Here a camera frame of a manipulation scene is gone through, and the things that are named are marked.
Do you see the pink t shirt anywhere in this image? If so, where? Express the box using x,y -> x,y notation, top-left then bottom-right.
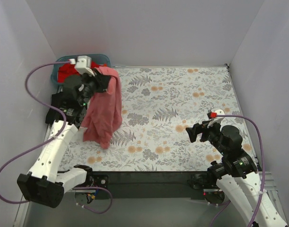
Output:
81,66 -> 122,149

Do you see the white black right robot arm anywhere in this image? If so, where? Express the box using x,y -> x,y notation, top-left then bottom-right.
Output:
186,121 -> 288,227

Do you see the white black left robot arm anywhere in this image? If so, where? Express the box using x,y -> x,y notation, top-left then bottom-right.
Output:
17,69 -> 111,208

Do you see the teal plastic laundry basket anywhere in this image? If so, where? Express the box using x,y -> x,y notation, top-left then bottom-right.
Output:
50,54 -> 111,86

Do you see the red t shirt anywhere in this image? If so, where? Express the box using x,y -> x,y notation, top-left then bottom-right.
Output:
57,61 -> 102,84

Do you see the floral patterned table mat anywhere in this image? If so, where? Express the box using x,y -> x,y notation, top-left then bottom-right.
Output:
59,67 -> 256,171

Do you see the folded black t shirt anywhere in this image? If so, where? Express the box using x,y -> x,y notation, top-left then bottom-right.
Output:
45,92 -> 63,125

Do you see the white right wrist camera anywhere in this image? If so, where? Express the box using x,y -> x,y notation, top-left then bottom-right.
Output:
202,109 -> 225,128

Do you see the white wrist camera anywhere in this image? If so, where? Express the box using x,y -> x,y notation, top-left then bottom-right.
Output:
202,109 -> 225,128
69,55 -> 95,76

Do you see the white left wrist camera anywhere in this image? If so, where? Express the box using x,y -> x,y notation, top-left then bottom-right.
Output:
69,55 -> 95,76

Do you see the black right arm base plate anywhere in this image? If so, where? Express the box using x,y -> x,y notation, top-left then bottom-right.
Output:
187,174 -> 210,189

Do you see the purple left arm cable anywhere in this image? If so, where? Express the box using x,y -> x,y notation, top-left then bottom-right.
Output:
0,60 -> 76,204

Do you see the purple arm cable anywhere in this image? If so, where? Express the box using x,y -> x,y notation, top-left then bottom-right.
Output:
208,113 -> 265,227
0,60 -> 76,204

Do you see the aluminium frame rail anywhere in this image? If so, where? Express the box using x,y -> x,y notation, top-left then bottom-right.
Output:
264,171 -> 287,222

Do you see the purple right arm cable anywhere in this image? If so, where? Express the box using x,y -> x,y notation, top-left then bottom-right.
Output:
208,113 -> 265,227

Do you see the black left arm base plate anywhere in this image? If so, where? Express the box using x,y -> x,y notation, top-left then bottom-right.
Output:
89,175 -> 109,189

